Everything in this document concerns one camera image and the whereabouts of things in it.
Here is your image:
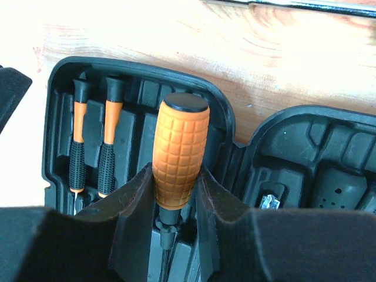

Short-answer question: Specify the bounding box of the small orange black screwdriver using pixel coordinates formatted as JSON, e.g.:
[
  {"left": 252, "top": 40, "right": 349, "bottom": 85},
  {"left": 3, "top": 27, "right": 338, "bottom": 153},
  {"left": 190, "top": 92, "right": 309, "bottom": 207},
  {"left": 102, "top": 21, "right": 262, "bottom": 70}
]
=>
[{"left": 98, "top": 76, "right": 124, "bottom": 198}]

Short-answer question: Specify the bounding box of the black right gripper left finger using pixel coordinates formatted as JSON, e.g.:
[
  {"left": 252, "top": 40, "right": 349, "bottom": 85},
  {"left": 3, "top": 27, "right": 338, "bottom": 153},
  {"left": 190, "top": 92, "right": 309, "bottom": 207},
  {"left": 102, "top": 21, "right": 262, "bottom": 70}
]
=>
[{"left": 1, "top": 164, "right": 154, "bottom": 281}]

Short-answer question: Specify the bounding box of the silver orange utility knife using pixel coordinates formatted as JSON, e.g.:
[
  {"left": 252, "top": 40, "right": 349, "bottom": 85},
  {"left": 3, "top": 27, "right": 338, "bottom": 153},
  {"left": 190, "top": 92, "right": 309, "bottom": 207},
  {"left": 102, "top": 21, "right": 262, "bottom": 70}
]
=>
[{"left": 259, "top": 194, "right": 280, "bottom": 210}]

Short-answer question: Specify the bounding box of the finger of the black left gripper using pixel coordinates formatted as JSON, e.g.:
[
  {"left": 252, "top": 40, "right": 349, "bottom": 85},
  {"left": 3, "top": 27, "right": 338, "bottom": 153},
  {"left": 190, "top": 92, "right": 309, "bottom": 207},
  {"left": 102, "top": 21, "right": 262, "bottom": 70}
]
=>
[{"left": 0, "top": 66, "right": 32, "bottom": 132}]

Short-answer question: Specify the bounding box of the claw hammer black grip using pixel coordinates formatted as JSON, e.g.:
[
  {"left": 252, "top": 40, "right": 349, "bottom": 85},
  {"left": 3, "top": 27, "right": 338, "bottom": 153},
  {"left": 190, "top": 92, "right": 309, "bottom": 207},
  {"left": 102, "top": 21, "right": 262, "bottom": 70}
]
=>
[{"left": 310, "top": 167, "right": 367, "bottom": 210}]

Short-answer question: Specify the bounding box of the orange grid handle tool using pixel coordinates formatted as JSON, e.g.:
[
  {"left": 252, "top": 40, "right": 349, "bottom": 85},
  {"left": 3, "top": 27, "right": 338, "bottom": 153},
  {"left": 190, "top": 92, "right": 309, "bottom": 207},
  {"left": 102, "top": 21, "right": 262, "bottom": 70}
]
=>
[{"left": 152, "top": 93, "right": 210, "bottom": 281}]

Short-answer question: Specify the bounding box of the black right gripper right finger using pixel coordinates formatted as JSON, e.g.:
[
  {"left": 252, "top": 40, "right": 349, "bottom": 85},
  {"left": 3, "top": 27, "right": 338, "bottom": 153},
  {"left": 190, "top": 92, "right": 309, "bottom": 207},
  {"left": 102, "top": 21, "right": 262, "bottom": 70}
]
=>
[{"left": 196, "top": 167, "right": 375, "bottom": 281}]

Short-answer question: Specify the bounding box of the black plastic tool case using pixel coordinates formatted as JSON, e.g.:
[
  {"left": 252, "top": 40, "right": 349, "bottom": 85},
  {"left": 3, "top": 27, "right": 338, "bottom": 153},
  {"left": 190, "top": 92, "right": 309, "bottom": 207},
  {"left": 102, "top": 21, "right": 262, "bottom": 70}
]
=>
[{"left": 42, "top": 56, "right": 375, "bottom": 281}]

